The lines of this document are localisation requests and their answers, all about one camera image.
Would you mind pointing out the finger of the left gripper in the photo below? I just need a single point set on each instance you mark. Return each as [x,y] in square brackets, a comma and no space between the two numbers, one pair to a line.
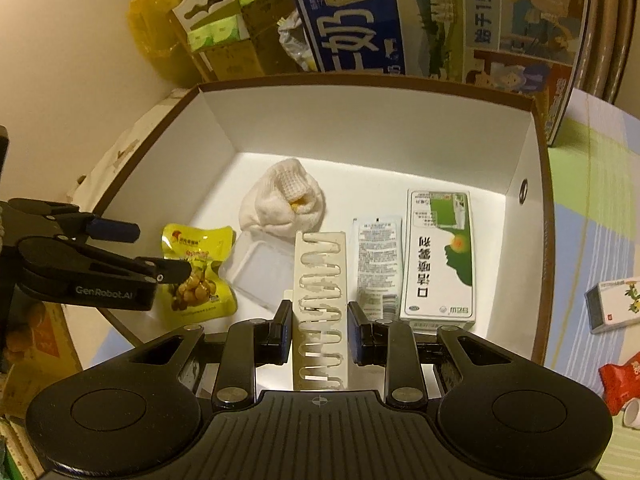
[113,231]

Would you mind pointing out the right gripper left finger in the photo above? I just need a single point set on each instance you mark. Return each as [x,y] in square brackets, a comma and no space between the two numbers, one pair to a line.
[251,344]

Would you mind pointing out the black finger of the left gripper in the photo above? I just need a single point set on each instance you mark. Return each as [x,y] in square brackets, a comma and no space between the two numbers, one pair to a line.
[167,271]

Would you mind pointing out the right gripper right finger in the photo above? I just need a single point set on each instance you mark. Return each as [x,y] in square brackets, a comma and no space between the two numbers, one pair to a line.
[390,345]

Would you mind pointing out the yellow snack pouch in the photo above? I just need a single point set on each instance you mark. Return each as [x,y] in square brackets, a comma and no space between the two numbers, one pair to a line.
[203,294]

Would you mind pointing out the white wavy plastic rack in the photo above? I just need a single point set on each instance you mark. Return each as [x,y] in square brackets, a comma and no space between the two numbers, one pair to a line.
[320,340]

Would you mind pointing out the green white spray box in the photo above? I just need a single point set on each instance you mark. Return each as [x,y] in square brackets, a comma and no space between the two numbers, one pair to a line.
[439,267]

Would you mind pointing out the white ointment tube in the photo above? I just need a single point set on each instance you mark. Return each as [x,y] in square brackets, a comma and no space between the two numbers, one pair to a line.
[378,270]

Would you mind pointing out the white cloth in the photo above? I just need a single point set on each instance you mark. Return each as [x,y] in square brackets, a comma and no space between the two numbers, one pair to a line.
[285,200]

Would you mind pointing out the white bird ointment box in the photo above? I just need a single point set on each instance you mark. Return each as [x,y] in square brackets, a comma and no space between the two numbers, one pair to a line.
[613,304]

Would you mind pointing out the red snack packet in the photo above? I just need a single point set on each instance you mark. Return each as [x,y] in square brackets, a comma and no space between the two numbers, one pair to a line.
[621,383]

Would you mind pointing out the small white bottle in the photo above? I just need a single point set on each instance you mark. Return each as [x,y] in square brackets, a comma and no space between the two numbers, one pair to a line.
[631,416]

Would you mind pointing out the brown cardboard storage box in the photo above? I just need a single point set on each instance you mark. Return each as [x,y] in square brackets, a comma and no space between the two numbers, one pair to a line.
[368,140]

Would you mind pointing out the yellow plastic bag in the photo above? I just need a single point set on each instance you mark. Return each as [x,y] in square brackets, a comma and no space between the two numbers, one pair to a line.
[158,43]

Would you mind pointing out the checkered bed sheet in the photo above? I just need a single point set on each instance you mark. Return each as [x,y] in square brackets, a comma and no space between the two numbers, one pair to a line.
[595,179]

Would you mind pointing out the tissue pack cardboard box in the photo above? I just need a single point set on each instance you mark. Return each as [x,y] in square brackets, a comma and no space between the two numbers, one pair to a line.
[233,39]

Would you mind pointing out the blue milk carton box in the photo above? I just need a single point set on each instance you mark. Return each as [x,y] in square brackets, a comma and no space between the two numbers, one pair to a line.
[526,47]

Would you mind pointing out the brown curtain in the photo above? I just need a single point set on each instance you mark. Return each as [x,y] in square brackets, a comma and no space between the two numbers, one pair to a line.
[606,47]

